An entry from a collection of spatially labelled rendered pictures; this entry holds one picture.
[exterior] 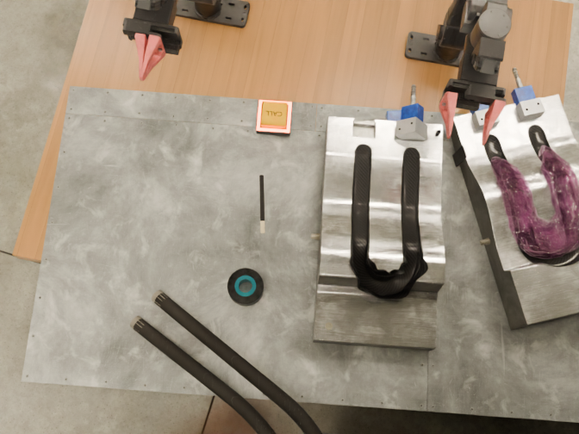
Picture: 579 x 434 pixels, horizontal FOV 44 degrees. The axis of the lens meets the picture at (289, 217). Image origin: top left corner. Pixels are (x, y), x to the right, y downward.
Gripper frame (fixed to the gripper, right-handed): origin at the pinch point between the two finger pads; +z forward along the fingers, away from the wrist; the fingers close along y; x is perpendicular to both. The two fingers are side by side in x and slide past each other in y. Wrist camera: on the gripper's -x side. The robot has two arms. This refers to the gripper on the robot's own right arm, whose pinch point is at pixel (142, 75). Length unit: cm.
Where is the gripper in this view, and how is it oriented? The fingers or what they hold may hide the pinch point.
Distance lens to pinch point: 135.1
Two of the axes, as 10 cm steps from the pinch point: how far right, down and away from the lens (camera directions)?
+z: -1.9, 9.5, -2.3
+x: -0.1, 2.3, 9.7
